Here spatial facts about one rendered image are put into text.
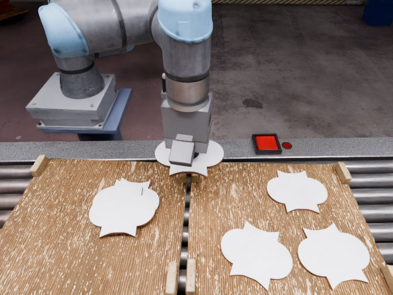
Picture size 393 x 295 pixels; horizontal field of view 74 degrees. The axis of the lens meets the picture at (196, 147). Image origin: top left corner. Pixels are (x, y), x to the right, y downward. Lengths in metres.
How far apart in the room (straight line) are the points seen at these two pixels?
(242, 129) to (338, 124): 0.84
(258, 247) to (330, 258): 0.15
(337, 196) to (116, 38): 0.61
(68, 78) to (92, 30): 0.56
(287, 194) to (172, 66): 0.44
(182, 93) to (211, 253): 0.34
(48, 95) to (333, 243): 0.97
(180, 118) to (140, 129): 1.83
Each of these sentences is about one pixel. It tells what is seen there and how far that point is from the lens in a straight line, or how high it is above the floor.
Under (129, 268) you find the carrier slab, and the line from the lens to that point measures 0.60.
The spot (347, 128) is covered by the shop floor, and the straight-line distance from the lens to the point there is 2.60.
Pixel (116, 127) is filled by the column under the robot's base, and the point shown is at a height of 0.87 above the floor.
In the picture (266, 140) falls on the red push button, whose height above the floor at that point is 0.93.
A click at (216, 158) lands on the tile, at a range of 0.56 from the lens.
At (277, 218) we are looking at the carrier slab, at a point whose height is 0.94.
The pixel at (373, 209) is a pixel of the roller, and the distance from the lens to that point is 0.79.
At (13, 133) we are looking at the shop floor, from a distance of 2.70.
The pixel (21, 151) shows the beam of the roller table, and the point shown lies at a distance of 0.95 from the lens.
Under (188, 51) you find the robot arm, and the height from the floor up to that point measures 1.32.
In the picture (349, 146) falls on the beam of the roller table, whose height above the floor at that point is 0.91.
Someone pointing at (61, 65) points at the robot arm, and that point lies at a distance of 0.99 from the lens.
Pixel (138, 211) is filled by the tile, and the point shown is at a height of 0.96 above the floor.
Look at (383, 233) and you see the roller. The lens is 0.77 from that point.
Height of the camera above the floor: 1.49
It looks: 45 degrees down
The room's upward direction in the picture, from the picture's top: straight up
